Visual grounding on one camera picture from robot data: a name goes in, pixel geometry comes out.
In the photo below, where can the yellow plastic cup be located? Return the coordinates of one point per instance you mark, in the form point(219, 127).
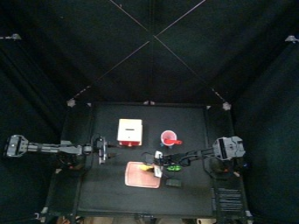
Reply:
point(146, 167)

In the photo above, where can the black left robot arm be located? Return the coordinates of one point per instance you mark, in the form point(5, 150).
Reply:
point(47, 148)

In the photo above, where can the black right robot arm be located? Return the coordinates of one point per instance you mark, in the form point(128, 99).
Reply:
point(227, 147)

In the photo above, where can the pink plastic tray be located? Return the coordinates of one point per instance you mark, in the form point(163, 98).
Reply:
point(138, 176)

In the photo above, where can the green toy vegetable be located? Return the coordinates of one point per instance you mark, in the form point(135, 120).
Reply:
point(174, 168)

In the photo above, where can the red and white wooden box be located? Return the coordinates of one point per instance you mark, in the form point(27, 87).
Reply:
point(130, 132)

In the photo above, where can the red plastic cup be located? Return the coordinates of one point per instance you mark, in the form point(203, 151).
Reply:
point(168, 138)

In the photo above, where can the grey frame corner bracket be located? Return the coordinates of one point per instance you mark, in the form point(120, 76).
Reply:
point(71, 102)
point(226, 106)

